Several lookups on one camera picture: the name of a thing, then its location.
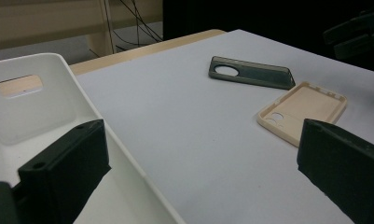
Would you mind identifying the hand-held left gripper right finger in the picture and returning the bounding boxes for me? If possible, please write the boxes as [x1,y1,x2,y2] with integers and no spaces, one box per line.
[296,118,374,224]

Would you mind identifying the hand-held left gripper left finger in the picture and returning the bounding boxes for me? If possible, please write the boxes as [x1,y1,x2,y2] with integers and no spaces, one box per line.
[17,119,112,224]

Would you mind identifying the white plastic storage box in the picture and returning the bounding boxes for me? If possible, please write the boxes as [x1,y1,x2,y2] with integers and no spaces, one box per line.
[0,52,187,224]

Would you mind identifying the dark grey phone case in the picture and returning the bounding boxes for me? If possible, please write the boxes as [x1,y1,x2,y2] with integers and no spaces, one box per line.
[208,55,297,91]

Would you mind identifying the black curtain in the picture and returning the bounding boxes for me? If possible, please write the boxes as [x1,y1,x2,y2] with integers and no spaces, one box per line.
[162,0,374,75]

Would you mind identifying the white table mat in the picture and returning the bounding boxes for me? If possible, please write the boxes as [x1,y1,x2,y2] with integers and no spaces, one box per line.
[76,29,374,224]

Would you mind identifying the light wooden bench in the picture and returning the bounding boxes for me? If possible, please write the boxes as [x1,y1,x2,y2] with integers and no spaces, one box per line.
[0,0,164,58]

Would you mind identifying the bundle of black cables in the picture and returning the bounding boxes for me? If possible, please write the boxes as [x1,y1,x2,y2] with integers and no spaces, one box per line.
[102,0,164,59]

